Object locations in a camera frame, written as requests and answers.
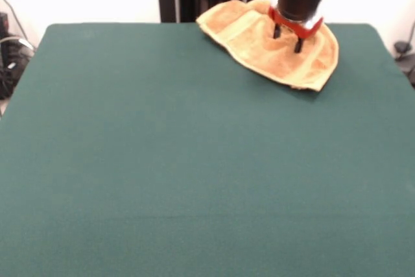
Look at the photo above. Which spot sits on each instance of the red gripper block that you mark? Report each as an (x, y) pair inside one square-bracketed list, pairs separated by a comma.
[(303, 30)]

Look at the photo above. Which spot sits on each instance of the tan terry towel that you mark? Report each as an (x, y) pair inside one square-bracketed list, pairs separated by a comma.
[(246, 33)]

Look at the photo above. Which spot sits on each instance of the grey office chair base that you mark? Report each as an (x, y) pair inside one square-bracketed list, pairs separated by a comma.
[(403, 48)]

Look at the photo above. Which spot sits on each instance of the dark green table cloth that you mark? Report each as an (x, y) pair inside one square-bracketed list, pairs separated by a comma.
[(129, 166)]

